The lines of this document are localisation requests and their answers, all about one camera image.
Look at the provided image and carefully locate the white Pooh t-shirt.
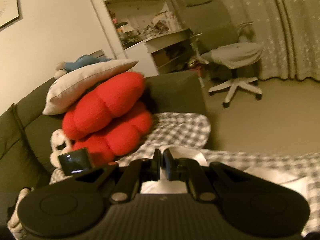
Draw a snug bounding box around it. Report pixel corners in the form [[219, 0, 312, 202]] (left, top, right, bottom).
[[140, 145, 309, 198]]

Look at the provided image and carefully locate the grey checkered bed quilt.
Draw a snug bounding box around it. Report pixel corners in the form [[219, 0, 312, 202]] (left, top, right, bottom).
[[50, 112, 319, 234]]

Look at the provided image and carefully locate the red knitted cushion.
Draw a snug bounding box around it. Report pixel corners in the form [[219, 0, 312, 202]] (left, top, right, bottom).
[[62, 72, 152, 166]]

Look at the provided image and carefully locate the smartphone playing video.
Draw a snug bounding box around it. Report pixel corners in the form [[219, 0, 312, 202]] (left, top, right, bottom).
[[58, 148, 93, 176]]

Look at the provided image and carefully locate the white flower plush cushion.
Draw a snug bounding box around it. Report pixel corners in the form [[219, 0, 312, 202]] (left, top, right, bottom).
[[50, 129, 73, 168]]

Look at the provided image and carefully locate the beige pillow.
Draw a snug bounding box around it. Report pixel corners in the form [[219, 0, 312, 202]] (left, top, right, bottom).
[[42, 59, 139, 115]]

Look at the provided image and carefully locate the white desk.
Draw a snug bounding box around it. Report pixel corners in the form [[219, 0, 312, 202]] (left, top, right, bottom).
[[124, 29, 193, 77]]

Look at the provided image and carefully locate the grey garment on chair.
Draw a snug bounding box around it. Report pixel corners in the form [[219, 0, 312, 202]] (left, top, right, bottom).
[[201, 42, 264, 69]]

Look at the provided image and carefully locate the blue plush toy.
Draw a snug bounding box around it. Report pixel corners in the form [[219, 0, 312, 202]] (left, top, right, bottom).
[[54, 55, 112, 80]]

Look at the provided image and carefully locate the grey office chair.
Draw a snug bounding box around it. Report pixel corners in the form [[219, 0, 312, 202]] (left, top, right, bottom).
[[180, 0, 263, 108]]

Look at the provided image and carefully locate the folded beige blanket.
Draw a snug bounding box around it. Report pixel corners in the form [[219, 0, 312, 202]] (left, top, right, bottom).
[[7, 187, 31, 234]]

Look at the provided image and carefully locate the grey star curtain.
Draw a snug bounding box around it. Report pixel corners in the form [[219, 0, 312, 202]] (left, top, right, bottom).
[[171, 0, 319, 81]]

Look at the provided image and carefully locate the framed wall picture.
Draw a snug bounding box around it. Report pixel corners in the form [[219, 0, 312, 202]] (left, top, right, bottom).
[[0, 0, 22, 30]]

